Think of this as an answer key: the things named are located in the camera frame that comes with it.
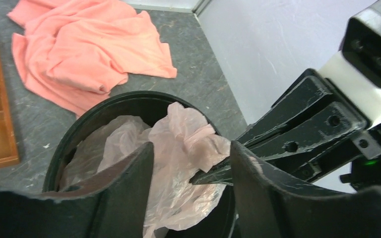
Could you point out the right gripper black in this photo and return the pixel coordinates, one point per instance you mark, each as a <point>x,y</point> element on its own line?
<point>311,136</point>

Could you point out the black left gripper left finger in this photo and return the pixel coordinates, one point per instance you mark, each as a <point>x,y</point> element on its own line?
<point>111,204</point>

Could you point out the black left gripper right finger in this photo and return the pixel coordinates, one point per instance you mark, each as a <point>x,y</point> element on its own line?
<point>274,204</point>

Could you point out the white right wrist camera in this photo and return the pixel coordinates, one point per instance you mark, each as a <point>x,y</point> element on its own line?
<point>356,68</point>

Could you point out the pink plastic trash bag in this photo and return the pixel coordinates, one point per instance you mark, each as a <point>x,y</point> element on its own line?
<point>184,143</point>

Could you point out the black trash bin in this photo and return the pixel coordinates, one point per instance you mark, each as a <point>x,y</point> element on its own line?
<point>150,106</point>

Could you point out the salmon pink cloth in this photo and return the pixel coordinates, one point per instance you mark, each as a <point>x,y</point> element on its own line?
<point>74,52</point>

